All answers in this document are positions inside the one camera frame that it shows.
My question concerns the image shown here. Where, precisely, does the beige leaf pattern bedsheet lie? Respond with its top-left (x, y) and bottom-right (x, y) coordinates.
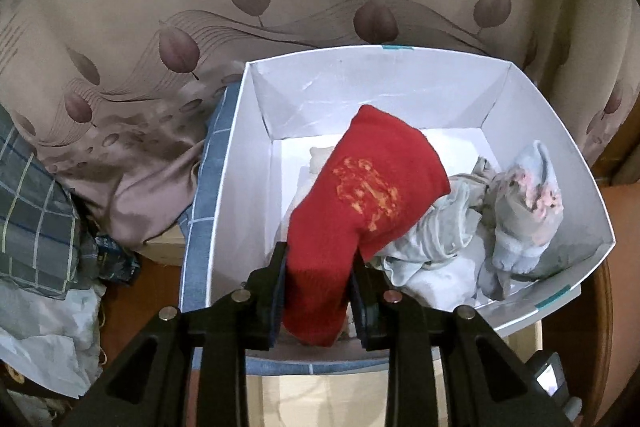
top-left (1, 0), bottom-right (639, 247)

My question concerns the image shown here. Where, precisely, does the white plastic bag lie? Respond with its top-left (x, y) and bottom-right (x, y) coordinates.
top-left (1, 281), bottom-right (105, 399)

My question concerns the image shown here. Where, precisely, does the floral light blue underwear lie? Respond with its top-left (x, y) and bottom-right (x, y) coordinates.
top-left (478, 140), bottom-right (564, 301)

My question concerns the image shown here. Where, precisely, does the grey ribbed knit underwear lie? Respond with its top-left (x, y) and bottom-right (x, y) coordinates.
top-left (372, 156), bottom-right (501, 303)

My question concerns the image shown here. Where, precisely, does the dark plaid fabric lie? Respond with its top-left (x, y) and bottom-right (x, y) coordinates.
top-left (0, 112), bottom-right (80, 298)

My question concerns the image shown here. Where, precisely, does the white XINCCI shoe box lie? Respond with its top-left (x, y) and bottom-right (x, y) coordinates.
top-left (206, 46), bottom-right (615, 335)

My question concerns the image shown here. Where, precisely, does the red underwear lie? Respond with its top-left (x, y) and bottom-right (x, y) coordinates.
top-left (282, 105), bottom-right (450, 347)

